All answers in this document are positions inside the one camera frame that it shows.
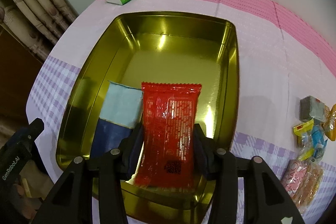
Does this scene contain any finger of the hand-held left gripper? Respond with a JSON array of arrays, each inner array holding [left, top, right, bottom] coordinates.
[[12, 118, 45, 147]]

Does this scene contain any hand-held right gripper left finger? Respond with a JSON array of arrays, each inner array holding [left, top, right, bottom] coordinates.
[[31, 123, 145, 224]]

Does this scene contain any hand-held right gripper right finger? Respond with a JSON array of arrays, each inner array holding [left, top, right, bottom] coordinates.
[[193, 123, 306, 224]]

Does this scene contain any red snack packet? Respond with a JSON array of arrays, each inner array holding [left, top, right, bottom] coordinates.
[[134, 81, 202, 189]]

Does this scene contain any pink printed snack packet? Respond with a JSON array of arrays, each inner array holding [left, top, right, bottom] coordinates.
[[280, 160, 310, 197]]

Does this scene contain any golden metal tin box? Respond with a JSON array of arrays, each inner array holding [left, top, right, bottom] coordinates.
[[56, 11, 240, 224]]

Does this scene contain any yellow clear snack packet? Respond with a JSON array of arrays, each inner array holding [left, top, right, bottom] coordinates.
[[293, 119, 315, 161]]

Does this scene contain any brown cake snack packet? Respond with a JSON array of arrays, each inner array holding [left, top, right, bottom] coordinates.
[[291, 161, 324, 214]]

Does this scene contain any orange snack packet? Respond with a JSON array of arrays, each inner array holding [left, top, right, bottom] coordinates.
[[322, 103, 336, 142]]

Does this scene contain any person's left hand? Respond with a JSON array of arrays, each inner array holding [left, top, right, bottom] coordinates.
[[8, 178, 38, 222]]

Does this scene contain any light and dark blue packet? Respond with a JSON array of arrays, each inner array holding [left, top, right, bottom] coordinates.
[[91, 80, 144, 161]]

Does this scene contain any brown wooden board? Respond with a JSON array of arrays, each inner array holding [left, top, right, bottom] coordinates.
[[0, 27, 44, 119]]

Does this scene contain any pink and purple tablecloth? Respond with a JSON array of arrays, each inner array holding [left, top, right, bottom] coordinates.
[[28, 0, 336, 224]]

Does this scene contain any bright blue snack packet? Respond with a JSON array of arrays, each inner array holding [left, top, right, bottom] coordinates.
[[311, 124, 328, 159]]

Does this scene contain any grey snack packet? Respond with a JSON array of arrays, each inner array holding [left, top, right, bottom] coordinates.
[[300, 95, 327, 121]]

